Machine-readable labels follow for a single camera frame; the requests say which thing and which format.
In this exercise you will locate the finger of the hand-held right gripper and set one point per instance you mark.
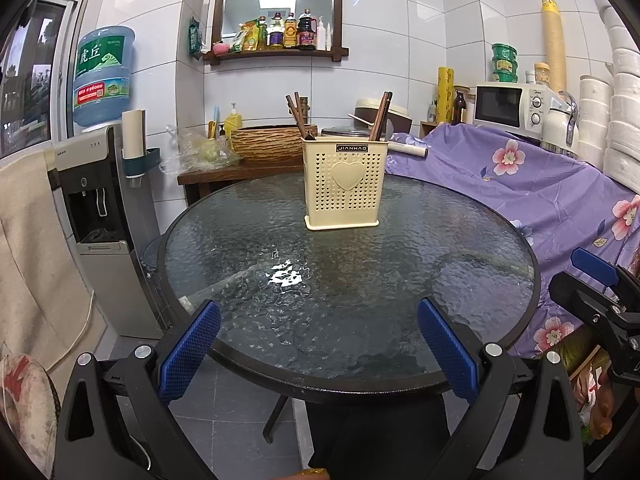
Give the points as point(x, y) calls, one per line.
point(585, 300)
point(595, 262)

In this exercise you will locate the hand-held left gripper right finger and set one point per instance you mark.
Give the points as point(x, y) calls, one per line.
point(447, 350)

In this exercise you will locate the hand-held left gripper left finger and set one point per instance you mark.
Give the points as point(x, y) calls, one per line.
point(190, 350)

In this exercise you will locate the cream perforated utensil holder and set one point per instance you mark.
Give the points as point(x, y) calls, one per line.
point(345, 195)

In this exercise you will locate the black chopstick with silver band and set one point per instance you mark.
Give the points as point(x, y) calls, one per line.
point(295, 115)

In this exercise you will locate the colourful bag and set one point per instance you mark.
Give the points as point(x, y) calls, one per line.
point(587, 385)

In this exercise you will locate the purple floral cloth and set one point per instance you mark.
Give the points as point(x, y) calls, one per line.
point(525, 195)

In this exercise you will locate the grey water dispenser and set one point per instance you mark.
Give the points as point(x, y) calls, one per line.
point(105, 260)

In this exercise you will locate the white electric kettle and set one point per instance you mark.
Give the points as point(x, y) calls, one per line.
point(557, 127)

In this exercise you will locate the stacks of white containers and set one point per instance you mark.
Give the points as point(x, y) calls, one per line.
point(620, 110)

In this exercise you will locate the round patterned cushion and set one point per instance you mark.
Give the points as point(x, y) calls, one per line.
point(25, 405)

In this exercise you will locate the dark wooden side table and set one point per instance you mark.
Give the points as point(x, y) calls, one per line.
point(225, 175)

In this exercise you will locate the white microwave oven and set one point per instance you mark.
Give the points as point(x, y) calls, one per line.
point(500, 107)

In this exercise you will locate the beige cloth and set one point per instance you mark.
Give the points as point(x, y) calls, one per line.
point(35, 245)

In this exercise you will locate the teal cup holder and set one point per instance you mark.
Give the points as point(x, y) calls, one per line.
point(142, 165)

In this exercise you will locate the jar with beige lid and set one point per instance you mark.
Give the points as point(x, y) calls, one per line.
point(542, 74)

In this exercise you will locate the clear plastic bag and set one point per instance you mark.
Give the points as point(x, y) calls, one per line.
point(200, 152)

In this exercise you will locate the white paper roll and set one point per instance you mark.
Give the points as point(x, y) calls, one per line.
point(410, 150)

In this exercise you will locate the brown glass bottle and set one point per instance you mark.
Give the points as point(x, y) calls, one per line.
point(459, 109)

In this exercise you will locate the small wooden box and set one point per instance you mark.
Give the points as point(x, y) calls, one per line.
point(427, 129)

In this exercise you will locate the stack of green bowls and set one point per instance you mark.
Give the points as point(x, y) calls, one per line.
point(504, 62)

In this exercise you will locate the woven wicker basin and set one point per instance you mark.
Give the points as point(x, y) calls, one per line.
point(265, 142)

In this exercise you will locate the small clear bottle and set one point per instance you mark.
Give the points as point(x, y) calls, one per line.
point(432, 112)

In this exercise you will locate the white paper cup stack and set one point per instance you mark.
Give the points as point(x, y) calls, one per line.
point(133, 132)

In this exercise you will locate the yellow wrap roll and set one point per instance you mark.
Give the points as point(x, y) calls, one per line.
point(445, 95)

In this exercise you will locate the yellow soap dispenser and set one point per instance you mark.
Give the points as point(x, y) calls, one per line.
point(232, 122)

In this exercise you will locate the blue toothbrush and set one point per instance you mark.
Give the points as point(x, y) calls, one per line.
point(216, 120)

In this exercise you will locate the brown and cream rice cooker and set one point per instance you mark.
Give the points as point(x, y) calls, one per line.
point(400, 112)

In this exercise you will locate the bamboo style faucet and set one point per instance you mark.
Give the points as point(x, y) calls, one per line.
point(307, 110)

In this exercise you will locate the blue water jug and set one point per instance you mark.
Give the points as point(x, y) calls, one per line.
point(102, 77)

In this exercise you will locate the pink bowl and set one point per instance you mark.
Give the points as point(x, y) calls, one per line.
point(220, 48)

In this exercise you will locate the window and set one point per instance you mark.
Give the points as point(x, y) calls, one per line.
point(35, 80)

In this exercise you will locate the green hanging packet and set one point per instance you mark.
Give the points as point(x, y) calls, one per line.
point(194, 37)

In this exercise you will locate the row of condiment bottles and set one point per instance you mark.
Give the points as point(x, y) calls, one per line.
point(277, 32)

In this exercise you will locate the white lotion bottle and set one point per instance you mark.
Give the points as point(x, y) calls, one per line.
point(322, 35)

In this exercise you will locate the dark wooden wall shelf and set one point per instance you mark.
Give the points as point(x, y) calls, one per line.
point(216, 22)

